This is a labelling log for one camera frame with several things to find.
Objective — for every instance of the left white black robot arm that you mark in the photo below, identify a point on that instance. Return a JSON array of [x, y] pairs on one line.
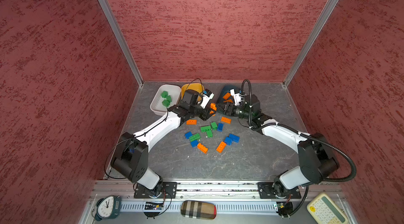
[[130, 156]]

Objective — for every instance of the green lego cluster top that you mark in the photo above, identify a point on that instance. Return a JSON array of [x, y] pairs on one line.
[[166, 103]]

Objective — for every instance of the green long lego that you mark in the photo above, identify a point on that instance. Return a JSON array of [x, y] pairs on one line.
[[208, 131], [195, 137]]

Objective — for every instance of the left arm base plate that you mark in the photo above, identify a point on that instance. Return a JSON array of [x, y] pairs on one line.
[[163, 189]]

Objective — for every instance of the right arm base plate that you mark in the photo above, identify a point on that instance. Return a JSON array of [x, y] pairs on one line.
[[268, 190]]

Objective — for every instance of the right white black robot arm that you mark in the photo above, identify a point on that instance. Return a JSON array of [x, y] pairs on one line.
[[316, 160]]

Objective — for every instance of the green long lego centre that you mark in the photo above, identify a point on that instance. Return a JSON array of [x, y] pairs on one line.
[[208, 131]]

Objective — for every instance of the green analog clock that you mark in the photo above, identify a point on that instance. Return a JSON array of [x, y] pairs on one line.
[[107, 208]]

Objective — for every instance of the blue lego lower left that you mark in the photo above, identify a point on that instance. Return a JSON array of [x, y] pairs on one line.
[[194, 143]]

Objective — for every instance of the teal rectangular container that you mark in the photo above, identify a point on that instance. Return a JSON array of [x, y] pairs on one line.
[[228, 88]]

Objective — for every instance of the blue lego pair right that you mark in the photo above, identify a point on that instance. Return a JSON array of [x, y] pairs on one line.
[[231, 139]]

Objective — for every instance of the yellow green calculator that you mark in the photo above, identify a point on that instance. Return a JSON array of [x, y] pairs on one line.
[[325, 211]]

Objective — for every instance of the orange lego near left arm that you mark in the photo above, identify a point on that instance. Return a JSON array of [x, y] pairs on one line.
[[213, 107]]

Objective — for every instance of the green long lego left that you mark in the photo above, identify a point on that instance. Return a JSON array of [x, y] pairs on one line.
[[195, 137]]

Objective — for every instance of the green lego cluster right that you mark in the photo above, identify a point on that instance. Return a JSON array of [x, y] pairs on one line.
[[214, 126]]

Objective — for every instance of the plaid fabric pouch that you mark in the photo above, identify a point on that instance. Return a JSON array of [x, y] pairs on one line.
[[198, 210]]

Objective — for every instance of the white rectangular container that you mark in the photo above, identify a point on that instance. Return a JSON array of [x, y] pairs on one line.
[[166, 97]]

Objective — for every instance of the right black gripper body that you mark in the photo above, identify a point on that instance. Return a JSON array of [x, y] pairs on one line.
[[239, 111]]

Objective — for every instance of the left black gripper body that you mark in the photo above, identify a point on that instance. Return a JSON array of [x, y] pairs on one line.
[[197, 110]]

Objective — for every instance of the blue lego far left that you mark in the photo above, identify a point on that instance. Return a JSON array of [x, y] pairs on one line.
[[188, 135]]

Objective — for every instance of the blue lego upper right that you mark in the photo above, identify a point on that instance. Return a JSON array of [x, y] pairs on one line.
[[220, 127]]

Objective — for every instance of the yellow rectangular container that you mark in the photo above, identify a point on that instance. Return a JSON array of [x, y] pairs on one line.
[[192, 86]]

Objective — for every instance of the green lego cluster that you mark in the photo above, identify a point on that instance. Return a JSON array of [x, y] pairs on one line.
[[166, 103], [214, 126]]

